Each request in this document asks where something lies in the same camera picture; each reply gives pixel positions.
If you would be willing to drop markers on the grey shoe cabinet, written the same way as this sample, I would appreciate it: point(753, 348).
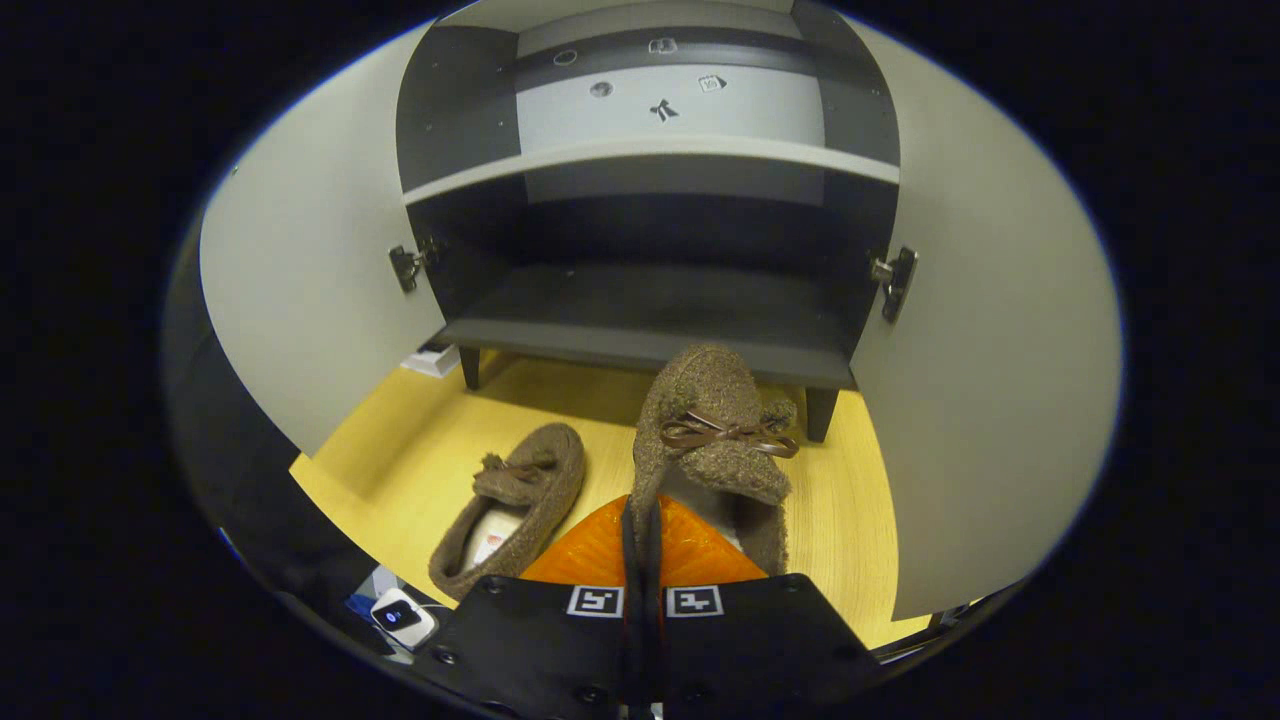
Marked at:
point(650, 310)

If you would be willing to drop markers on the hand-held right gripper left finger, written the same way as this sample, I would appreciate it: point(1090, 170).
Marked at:
point(540, 640)

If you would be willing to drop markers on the black backdrop cloth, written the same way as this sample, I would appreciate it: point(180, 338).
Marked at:
point(230, 440)

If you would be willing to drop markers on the brown fuzzy shoe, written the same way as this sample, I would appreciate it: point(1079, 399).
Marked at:
point(700, 390)
point(545, 470)

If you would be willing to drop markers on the small white device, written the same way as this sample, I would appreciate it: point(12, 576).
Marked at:
point(405, 617)

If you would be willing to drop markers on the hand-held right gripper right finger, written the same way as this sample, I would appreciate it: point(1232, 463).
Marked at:
point(760, 640)

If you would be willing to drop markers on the grey cabinet door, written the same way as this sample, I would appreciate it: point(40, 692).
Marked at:
point(300, 270)
point(990, 350)

